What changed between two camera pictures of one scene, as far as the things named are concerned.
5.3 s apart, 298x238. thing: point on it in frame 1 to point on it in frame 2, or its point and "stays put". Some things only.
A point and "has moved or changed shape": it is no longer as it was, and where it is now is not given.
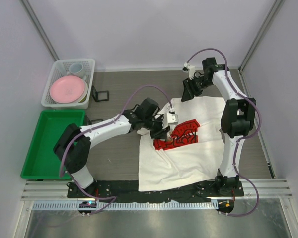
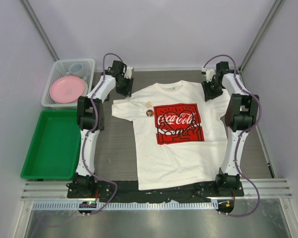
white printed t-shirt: [192, 153] has moved or changed shape
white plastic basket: [60, 68] stays put
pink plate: [67, 89] stays put
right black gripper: [188, 90] to [208, 94]
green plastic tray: [41, 162] stays put
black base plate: [130, 190] stays put
